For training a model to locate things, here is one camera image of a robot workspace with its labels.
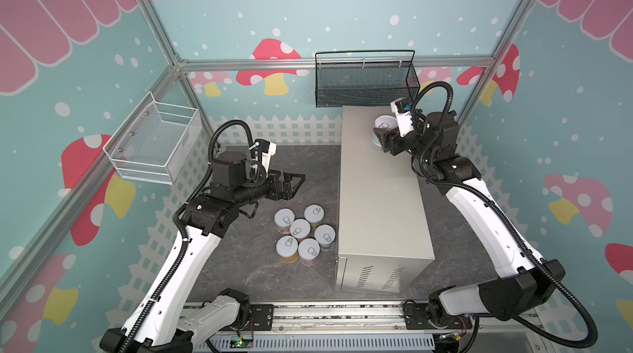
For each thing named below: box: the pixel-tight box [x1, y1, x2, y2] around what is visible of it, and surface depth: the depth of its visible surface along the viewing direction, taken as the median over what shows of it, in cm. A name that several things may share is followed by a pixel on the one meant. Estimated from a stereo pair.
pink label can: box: [273, 207, 296, 235], surface depth 91 cm
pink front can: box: [298, 237, 321, 267], surface depth 84 cm
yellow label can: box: [275, 235, 300, 264], surface depth 85 cm
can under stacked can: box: [289, 218, 311, 240], surface depth 89 cm
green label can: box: [303, 202, 325, 231], surface depth 93 cm
